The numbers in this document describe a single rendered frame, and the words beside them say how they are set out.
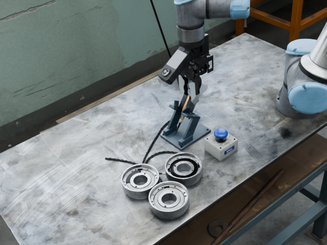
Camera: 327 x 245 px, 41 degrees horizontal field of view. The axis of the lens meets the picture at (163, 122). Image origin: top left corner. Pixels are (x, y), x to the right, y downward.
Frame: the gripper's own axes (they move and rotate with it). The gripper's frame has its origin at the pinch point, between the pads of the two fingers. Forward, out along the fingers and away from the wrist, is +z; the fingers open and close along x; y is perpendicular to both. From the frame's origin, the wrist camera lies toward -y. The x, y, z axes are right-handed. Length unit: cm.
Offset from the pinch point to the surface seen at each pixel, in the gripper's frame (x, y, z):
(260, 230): -4, 36, 92
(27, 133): 144, -10, 92
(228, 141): -15.8, 0.6, 7.4
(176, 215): -23.7, -27.2, 9.7
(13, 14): 147, 6, 18
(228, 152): -16.9, -0.7, 10.4
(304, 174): -24, 30, 37
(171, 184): -15.5, -21.9, 9.0
